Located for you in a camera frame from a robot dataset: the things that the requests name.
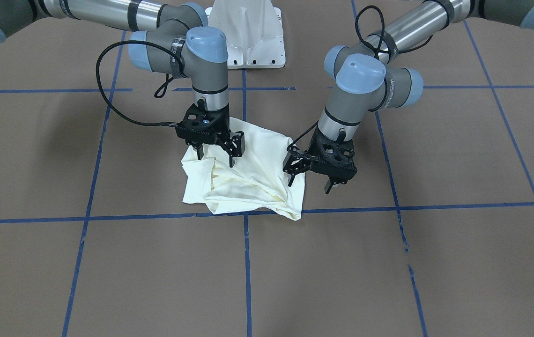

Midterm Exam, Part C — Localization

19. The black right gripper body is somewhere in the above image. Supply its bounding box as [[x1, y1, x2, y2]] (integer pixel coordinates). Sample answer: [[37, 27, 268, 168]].
[[175, 104, 231, 145]]

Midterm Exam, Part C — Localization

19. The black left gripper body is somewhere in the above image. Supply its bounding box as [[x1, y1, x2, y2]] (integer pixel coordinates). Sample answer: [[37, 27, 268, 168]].
[[308, 132, 357, 184]]

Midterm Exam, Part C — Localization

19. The cream long-sleeve cat shirt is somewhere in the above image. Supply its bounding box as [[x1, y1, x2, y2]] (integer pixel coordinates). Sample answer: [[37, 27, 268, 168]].
[[181, 118, 305, 220]]

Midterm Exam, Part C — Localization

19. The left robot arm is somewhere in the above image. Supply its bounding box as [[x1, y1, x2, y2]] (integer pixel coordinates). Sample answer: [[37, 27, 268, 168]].
[[282, 0, 534, 193]]

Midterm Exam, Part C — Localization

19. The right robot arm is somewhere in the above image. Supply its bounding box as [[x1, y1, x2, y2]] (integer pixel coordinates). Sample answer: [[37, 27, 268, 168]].
[[0, 0, 245, 166]]

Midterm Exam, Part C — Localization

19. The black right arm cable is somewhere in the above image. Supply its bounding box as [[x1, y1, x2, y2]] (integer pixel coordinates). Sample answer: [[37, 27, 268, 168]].
[[96, 40, 188, 128]]

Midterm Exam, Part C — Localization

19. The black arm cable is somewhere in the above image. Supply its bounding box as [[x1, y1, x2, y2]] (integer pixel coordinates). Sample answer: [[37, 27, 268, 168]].
[[290, 6, 434, 146], [96, 40, 188, 128]]

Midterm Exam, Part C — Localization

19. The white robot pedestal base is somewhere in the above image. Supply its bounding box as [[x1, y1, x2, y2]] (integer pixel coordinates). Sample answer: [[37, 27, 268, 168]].
[[205, 0, 286, 70]]

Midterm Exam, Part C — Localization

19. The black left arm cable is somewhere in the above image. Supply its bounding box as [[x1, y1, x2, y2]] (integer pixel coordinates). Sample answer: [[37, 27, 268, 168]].
[[290, 6, 434, 146]]

